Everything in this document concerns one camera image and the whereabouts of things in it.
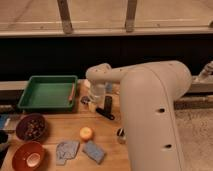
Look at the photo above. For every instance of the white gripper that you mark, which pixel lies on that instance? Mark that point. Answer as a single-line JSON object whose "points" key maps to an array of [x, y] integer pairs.
{"points": [[97, 92]]}

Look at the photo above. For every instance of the black handled metal scoop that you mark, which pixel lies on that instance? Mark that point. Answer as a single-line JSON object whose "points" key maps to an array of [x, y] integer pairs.
{"points": [[85, 100]]}

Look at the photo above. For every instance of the yellow scrub brush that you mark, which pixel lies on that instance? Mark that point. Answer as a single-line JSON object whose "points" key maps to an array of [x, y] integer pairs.
{"points": [[92, 106]]}

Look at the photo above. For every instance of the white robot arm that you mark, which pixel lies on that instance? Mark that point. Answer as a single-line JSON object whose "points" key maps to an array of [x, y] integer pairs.
{"points": [[147, 95]]}

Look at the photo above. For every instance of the blue translucent cup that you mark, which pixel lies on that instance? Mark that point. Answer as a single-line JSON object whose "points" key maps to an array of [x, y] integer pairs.
{"points": [[109, 88]]}

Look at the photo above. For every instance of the black rectangular block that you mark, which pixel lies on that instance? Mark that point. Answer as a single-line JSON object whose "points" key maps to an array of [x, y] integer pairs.
{"points": [[108, 103]]}

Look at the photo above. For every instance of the red pencil in tray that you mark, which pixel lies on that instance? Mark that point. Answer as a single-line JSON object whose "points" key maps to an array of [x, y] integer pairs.
{"points": [[71, 93]]}

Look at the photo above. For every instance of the yellow orange fruit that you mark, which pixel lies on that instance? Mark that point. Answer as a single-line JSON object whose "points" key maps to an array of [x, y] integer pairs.
{"points": [[86, 133]]}

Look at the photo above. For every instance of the small metal cup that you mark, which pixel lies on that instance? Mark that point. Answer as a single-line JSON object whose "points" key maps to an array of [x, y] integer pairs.
{"points": [[121, 136]]}

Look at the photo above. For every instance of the green plastic tray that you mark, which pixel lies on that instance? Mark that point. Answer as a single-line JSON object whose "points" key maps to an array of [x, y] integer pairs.
{"points": [[48, 93]]}

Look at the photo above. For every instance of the blue sponge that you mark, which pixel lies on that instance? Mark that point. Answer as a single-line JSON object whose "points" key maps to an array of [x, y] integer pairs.
{"points": [[94, 152]]}

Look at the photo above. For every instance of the grey blue folded cloth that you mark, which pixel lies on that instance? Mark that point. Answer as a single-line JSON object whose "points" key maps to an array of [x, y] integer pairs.
{"points": [[66, 150]]}

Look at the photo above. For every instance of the dark bowl with nuts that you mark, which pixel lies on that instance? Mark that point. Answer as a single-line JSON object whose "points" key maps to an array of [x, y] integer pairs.
{"points": [[31, 127]]}

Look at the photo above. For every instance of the red bowl with white object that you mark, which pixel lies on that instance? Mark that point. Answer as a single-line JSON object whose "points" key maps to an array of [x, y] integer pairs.
{"points": [[28, 156]]}

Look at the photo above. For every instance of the blue object at left edge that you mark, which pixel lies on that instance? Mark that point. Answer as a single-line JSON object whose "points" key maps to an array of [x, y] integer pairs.
{"points": [[5, 122]]}

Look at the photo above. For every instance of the right metal frame post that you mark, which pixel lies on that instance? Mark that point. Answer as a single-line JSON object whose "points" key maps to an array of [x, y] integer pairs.
{"points": [[130, 15]]}

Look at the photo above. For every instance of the metal frame post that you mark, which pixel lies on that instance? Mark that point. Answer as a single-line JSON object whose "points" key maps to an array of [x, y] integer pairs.
{"points": [[130, 15], [65, 16]]}

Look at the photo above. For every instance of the left metal frame post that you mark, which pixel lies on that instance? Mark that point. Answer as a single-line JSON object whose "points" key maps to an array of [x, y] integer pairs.
{"points": [[65, 16]]}

